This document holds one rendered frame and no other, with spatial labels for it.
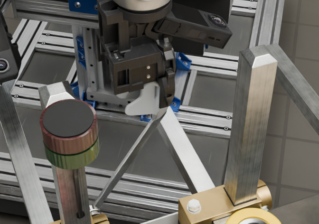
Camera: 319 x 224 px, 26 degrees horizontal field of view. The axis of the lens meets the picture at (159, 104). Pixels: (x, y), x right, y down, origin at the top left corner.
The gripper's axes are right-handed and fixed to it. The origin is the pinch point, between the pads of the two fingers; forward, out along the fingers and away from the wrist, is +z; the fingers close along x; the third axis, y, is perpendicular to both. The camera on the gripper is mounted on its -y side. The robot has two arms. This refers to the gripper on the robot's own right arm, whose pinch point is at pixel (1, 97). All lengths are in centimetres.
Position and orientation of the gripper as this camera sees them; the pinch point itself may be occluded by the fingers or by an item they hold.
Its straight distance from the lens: 121.8
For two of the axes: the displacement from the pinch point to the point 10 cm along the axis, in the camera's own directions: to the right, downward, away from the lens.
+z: 0.0, 7.0, 7.1
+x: -9.3, 2.6, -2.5
